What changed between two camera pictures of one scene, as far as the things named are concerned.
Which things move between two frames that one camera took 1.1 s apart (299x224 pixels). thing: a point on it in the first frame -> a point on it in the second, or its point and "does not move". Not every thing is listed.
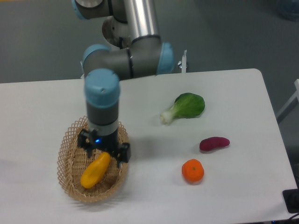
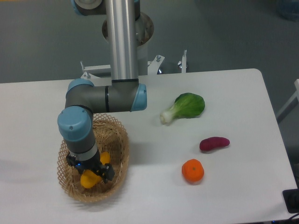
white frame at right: x=290 y=105 does not move
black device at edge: x=291 y=198 does not move
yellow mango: x=92 y=175 does not move
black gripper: x=109 y=143 -> x=105 y=171
